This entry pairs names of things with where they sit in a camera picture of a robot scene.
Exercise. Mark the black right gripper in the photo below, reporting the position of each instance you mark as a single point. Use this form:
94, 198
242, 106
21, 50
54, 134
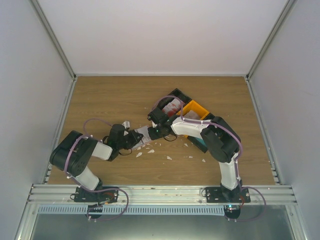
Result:
152, 135

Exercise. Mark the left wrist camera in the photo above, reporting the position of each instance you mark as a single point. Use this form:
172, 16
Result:
126, 125

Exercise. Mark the white debris pile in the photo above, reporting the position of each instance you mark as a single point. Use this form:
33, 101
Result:
142, 151

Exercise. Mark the black bin red cards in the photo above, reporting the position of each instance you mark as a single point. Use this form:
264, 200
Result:
176, 93

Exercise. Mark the teal card stack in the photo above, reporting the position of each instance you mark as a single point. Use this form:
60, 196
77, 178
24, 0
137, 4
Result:
201, 144

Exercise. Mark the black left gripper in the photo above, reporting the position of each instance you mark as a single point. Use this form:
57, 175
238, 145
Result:
135, 140

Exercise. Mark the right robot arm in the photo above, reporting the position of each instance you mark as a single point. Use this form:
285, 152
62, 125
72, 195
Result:
220, 140

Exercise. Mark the grey cable duct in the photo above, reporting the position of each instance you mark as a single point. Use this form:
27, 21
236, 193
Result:
134, 209

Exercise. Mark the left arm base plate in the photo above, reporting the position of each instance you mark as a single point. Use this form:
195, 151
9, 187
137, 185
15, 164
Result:
106, 197

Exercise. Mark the yellow bin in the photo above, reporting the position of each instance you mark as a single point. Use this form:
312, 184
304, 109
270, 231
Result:
193, 110

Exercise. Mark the red white card stack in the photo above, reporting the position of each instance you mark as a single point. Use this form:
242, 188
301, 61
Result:
172, 107

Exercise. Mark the pink card holder wallet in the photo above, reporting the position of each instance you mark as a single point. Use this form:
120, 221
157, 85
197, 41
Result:
145, 139

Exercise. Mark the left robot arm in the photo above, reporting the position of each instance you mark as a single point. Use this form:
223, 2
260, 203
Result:
73, 154

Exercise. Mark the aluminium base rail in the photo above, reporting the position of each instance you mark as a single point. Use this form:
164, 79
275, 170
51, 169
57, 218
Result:
189, 195

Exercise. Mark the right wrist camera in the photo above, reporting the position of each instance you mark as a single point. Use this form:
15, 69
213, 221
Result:
154, 125

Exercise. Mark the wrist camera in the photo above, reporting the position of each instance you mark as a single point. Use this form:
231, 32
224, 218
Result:
154, 125
126, 125

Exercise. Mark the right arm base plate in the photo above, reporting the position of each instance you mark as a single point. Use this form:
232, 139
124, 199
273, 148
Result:
221, 194

